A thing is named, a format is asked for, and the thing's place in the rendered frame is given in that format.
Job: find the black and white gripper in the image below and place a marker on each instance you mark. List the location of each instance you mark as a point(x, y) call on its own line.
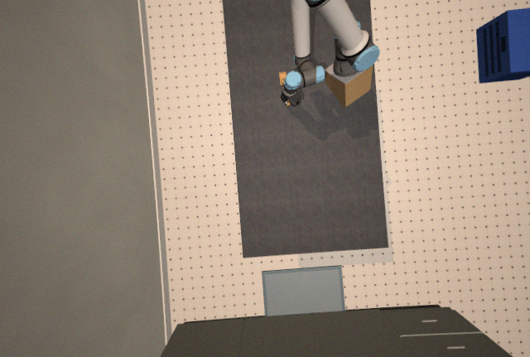
point(294, 99)

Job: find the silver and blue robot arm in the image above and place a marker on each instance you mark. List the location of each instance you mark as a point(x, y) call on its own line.
point(350, 42)

